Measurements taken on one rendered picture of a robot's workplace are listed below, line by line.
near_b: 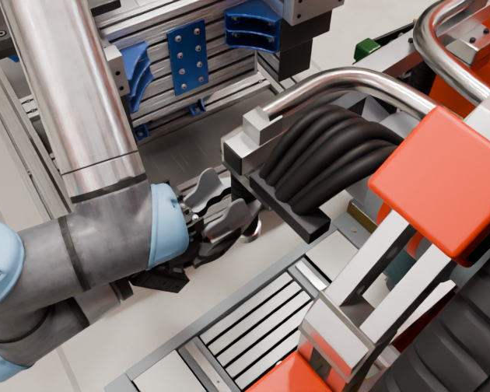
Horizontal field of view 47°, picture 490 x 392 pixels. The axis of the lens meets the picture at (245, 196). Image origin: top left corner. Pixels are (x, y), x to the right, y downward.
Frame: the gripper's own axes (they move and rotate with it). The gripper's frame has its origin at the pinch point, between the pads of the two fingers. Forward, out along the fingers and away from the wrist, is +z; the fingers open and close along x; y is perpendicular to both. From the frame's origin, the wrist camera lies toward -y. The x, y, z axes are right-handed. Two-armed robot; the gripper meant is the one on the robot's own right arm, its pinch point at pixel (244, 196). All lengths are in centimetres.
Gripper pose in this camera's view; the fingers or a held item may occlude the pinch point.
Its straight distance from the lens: 73.0
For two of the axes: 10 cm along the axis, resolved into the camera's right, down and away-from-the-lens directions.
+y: 0.0, -5.8, -8.1
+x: -6.2, -6.3, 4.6
